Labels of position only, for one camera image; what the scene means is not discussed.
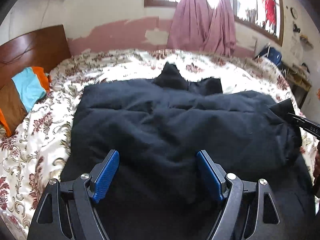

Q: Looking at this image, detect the floral white red bedspread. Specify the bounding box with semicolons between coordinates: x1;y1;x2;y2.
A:
0;48;317;240

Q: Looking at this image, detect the large black padded coat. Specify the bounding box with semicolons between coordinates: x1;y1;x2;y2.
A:
61;63;315;239

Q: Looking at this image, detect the blue bag by bed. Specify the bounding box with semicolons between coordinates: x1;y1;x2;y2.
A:
255;46;282;66

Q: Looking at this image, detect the pink window curtain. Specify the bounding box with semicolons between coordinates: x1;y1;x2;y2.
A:
167;0;236;56

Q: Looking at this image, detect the brown wooden headboard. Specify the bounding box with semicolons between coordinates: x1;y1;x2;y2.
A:
0;25;71;87

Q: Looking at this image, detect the orange blue brown pillow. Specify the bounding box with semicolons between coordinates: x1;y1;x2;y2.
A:
1;66;50;137

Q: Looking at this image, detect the red hanging garment outside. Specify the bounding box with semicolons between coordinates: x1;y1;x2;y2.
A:
263;0;276;28

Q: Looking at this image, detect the wooden side shelf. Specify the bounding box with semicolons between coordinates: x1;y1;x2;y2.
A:
284;64;312;108

